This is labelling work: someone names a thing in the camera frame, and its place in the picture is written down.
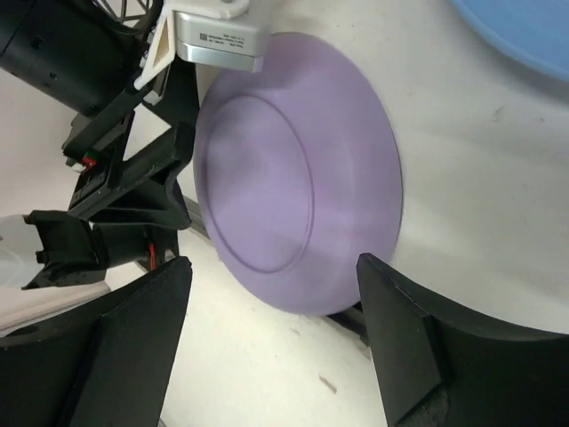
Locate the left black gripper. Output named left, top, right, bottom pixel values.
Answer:
left=22, top=59, right=199, bottom=290

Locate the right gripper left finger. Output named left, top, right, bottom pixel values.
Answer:
left=1, top=257, right=192, bottom=426

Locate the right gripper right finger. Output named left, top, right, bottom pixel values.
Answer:
left=357, top=254, right=568, bottom=426

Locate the light purple plate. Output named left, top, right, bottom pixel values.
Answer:
left=194, top=32, right=403, bottom=315

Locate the blue plate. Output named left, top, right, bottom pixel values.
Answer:
left=453, top=0, right=568, bottom=82

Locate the grey wire dish rack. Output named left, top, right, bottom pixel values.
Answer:
left=97, top=0, right=164, bottom=28

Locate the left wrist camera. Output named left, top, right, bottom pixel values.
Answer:
left=134, top=0, right=272, bottom=89

